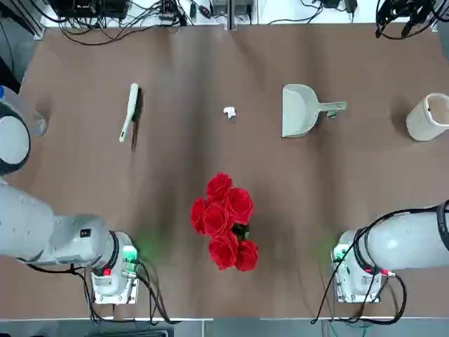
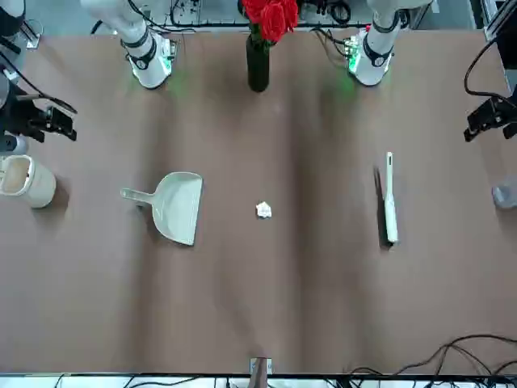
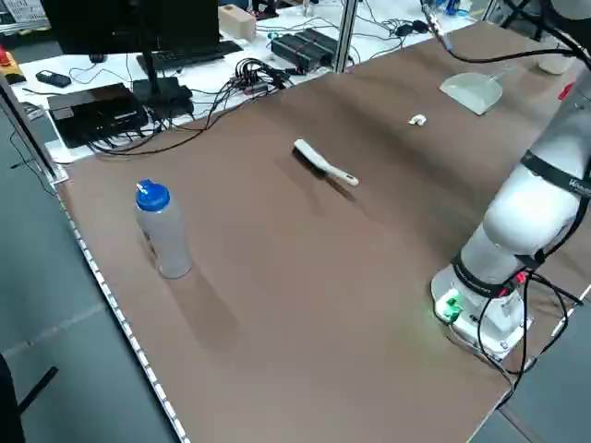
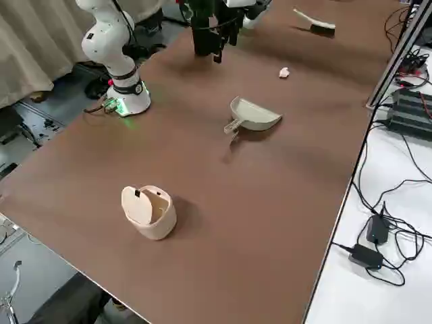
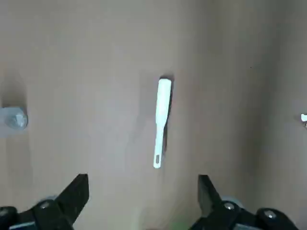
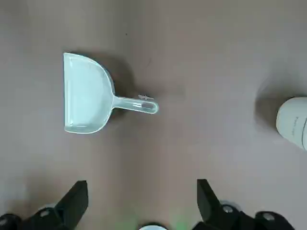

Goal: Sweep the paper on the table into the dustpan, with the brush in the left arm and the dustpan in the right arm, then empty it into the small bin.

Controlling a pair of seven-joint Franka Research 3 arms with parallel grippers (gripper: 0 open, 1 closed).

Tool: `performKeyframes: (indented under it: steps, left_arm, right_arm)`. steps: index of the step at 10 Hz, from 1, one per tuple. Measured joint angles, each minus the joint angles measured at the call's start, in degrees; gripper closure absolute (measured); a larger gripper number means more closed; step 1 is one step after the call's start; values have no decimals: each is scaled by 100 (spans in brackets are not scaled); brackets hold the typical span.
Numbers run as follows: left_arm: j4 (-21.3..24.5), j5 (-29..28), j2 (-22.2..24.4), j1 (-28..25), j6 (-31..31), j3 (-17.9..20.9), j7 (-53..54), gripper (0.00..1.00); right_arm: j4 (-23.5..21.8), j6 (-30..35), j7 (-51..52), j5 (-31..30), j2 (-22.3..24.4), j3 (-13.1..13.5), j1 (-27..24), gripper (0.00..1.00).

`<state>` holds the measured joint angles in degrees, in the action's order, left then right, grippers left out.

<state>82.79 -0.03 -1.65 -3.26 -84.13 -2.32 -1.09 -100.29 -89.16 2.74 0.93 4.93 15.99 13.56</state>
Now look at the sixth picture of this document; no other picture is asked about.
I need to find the pale plastic dustpan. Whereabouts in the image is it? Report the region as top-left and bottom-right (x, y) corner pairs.
(63, 52), (159, 134)

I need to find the beige swing-lid bin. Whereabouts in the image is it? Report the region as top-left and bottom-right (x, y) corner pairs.
(275, 96), (307, 152)

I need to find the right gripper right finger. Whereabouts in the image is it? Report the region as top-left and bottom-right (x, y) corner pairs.
(191, 179), (298, 230)

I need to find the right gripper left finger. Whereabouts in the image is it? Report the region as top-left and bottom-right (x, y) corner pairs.
(0, 180), (89, 230)

